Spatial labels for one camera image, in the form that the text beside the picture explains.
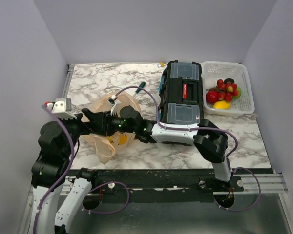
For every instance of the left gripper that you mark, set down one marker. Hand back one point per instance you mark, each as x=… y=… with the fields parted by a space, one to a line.
x=86 y=125

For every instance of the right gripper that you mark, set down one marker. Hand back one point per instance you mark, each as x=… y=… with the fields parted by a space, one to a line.
x=107 y=121

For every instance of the orange translucent plastic bag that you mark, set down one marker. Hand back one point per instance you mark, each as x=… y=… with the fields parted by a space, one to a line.
x=107 y=147

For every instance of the red fake apple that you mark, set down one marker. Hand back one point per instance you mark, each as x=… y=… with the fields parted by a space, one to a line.
x=212 y=97

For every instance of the yellow fake lemon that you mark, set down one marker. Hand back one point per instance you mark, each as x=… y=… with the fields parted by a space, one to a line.
x=223 y=105

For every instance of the red fake cherry tomatoes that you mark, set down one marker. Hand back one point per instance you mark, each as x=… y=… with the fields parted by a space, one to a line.
x=224 y=90

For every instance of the green fake guava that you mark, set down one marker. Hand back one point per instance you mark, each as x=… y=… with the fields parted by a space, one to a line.
x=237 y=93

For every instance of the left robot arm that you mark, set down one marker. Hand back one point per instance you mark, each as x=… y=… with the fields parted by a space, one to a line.
x=47 y=180

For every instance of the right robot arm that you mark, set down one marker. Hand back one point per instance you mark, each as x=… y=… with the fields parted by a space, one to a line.
x=209 y=140

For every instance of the dark brown fake fruit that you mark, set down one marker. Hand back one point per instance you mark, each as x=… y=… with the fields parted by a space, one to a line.
x=229 y=80

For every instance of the small yellow object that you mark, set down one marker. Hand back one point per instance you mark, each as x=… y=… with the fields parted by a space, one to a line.
x=161 y=64

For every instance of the black plastic toolbox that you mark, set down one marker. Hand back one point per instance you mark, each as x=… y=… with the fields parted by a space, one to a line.
x=181 y=106

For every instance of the white plastic basket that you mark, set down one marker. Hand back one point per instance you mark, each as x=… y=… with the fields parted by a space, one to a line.
x=213 y=71

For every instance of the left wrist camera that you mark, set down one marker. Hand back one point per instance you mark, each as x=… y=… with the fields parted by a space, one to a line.
x=61 y=108

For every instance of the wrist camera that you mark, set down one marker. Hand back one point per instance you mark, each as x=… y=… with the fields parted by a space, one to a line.
x=61 y=108
x=115 y=104

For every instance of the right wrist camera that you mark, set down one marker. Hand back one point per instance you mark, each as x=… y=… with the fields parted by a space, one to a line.
x=115 y=104

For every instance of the green handled screwdriver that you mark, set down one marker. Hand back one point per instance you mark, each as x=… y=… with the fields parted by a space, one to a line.
x=142 y=85

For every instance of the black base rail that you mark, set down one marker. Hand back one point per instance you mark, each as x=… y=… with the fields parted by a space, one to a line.
x=157 y=185

